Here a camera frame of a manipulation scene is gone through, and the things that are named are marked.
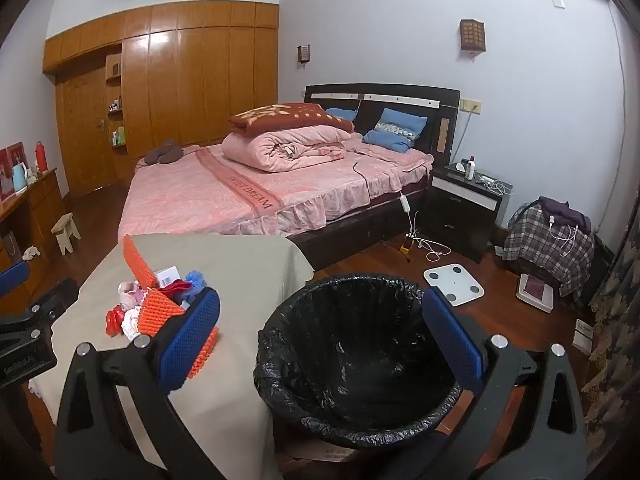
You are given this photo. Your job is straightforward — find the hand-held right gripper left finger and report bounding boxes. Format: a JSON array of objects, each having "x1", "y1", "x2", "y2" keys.
[{"x1": 54, "y1": 287, "x2": 281, "y2": 480}]

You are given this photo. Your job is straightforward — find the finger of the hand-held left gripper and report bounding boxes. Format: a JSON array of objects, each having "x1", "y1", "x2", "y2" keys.
[
  {"x1": 0, "y1": 280, "x2": 79, "y2": 336},
  {"x1": 0, "y1": 261, "x2": 30, "y2": 302}
]

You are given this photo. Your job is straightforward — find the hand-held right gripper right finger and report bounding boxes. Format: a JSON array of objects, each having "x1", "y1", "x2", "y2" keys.
[{"x1": 380, "y1": 287, "x2": 588, "y2": 480}]

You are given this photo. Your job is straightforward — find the white paper ball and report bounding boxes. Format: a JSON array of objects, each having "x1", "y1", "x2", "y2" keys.
[{"x1": 122, "y1": 309, "x2": 146, "y2": 342}]

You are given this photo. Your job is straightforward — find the trash bin with black bag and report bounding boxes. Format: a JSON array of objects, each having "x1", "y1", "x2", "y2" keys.
[{"x1": 253, "y1": 273, "x2": 463, "y2": 438}]

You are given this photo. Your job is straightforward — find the brown paper bag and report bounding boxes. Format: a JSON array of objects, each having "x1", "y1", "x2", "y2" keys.
[{"x1": 1, "y1": 231, "x2": 21, "y2": 262}]

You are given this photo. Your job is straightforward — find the red cloth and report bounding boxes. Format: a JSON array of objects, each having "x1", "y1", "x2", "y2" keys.
[{"x1": 159, "y1": 281, "x2": 195, "y2": 307}]

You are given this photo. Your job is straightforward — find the white bathroom scale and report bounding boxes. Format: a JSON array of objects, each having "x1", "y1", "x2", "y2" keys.
[{"x1": 423, "y1": 261, "x2": 485, "y2": 307}]

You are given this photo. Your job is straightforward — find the small wooden stool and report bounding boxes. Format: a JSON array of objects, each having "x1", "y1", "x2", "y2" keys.
[{"x1": 51, "y1": 213, "x2": 82, "y2": 256}]

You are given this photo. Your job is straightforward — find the pink crumpled wrapper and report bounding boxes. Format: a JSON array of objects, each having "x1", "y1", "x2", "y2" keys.
[{"x1": 117, "y1": 281, "x2": 147, "y2": 312}]

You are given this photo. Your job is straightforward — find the beige tablecloth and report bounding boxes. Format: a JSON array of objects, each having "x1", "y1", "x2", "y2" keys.
[{"x1": 30, "y1": 234, "x2": 315, "y2": 461}]

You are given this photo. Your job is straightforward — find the wooden cabinet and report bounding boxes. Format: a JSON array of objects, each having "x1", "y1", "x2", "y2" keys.
[{"x1": 0, "y1": 166, "x2": 67, "y2": 283}]

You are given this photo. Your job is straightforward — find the light blue kettle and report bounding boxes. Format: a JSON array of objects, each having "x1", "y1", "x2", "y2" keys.
[{"x1": 10, "y1": 161, "x2": 29, "y2": 194}]

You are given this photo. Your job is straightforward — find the red photo frames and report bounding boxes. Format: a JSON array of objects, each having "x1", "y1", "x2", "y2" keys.
[{"x1": 0, "y1": 142, "x2": 27, "y2": 202}]

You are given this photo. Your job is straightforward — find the dark nightstand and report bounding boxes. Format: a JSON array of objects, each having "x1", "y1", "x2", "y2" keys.
[{"x1": 421, "y1": 161, "x2": 504, "y2": 264}]

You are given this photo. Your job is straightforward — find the plaid cloth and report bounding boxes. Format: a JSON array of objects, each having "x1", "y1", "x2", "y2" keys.
[{"x1": 502, "y1": 200, "x2": 597, "y2": 302}]

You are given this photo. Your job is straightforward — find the small white carton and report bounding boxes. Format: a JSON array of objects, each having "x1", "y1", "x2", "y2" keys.
[{"x1": 572, "y1": 319, "x2": 594, "y2": 354}]

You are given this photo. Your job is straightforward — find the pink bedspread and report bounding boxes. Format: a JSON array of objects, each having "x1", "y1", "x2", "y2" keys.
[{"x1": 120, "y1": 142, "x2": 435, "y2": 237}]

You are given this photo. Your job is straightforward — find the wooden door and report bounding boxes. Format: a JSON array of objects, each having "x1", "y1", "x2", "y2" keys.
[{"x1": 55, "y1": 67, "x2": 126, "y2": 197}]

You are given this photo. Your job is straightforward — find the patterned curtain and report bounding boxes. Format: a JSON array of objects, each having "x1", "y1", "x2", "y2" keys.
[{"x1": 580, "y1": 232, "x2": 640, "y2": 463}]

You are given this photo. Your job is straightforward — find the flat cardboard box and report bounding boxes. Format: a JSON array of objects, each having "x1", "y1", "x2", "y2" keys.
[{"x1": 285, "y1": 437, "x2": 362, "y2": 467}]

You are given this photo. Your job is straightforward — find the purple garment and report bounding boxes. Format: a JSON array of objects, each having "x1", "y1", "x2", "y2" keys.
[{"x1": 541, "y1": 198, "x2": 592, "y2": 235}]

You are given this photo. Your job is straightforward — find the folded pink quilt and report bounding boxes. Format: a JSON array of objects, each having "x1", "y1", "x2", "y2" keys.
[{"x1": 221, "y1": 127, "x2": 354, "y2": 174}]

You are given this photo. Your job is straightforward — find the large blue pillow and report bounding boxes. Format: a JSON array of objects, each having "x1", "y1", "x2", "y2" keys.
[{"x1": 362, "y1": 107, "x2": 429, "y2": 154}]

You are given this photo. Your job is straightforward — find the folded red blanket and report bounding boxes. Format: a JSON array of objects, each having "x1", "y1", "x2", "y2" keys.
[{"x1": 227, "y1": 102, "x2": 356, "y2": 137}]

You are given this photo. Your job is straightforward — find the dark wooden bed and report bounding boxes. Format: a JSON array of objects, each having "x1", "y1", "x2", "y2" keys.
[{"x1": 120, "y1": 83, "x2": 461, "y2": 261}]

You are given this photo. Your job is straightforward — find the wooden wardrobe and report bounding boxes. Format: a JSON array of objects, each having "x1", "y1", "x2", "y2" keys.
[{"x1": 42, "y1": 1, "x2": 280, "y2": 196}]

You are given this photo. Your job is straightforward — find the white floor cable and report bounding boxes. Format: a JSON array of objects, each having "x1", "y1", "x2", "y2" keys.
[{"x1": 407, "y1": 209, "x2": 452, "y2": 262}]

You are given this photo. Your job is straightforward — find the white charger cable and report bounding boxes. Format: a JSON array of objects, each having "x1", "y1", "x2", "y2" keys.
[{"x1": 475, "y1": 174, "x2": 513, "y2": 197}]

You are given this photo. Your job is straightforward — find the black controller cable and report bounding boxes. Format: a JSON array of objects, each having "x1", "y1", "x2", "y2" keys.
[{"x1": 352, "y1": 161, "x2": 406, "y2": 197}]

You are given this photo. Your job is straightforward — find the black wall cable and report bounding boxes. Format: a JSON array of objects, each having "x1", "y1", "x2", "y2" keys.
[{"x1": 606, "y1": 2, "x2": 629, "y2": 171}]

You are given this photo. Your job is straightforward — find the large wooden wall lamp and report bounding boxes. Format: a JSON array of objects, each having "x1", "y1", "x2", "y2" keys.
[{"x1": 459, "y1": 19, "x2": 487, "y2": 54}]

